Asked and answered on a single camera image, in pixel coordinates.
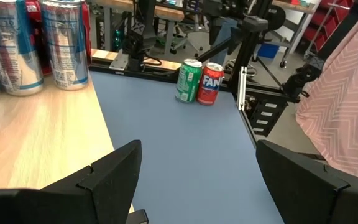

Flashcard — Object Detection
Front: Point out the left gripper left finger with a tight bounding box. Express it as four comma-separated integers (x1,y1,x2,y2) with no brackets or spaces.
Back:
0,139,142,224

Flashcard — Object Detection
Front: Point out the red Fanta can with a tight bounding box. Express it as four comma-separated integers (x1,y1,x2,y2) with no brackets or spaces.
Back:
196,62,225,106

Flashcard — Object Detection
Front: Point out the black clamp mount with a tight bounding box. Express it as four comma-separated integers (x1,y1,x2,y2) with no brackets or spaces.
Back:
283,55,326,100

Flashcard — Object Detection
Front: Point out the person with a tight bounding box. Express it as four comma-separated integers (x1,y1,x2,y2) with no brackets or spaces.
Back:
295,6,358,180

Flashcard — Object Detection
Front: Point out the silver frame bracket strip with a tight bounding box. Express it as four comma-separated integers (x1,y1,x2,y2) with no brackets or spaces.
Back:
237,66,249,112

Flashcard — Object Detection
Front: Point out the red storage bin rack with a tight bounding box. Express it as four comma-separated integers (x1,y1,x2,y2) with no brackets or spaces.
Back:
303,0,354,52

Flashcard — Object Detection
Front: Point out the wooden shelf black metal frame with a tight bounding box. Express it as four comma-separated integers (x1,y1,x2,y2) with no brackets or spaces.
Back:
0,71,136,215

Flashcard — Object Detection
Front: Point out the wooden workbench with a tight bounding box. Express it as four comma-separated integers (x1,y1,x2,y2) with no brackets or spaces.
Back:
94,0,186,52

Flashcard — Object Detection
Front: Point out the black office chair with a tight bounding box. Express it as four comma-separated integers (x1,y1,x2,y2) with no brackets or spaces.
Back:
169,21,204,60

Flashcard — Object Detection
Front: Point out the red Coca-Cola can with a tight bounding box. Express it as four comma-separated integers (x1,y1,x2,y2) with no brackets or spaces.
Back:
25,0,53,77

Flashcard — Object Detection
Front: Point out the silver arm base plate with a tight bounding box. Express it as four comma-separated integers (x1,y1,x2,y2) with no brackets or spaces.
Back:
109,51,129,72

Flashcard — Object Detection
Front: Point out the blue box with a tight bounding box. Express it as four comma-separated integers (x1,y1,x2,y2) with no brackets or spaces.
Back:
257,42,281,60

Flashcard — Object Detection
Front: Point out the green soda can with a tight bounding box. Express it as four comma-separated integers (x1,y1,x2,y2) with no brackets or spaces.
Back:
175,58,204,104

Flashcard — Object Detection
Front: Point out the black labelled rack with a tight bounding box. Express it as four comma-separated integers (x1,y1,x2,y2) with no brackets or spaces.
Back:
247,98,289,138

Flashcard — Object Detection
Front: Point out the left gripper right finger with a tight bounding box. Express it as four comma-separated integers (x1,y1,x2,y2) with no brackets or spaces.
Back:
255,139,358,224

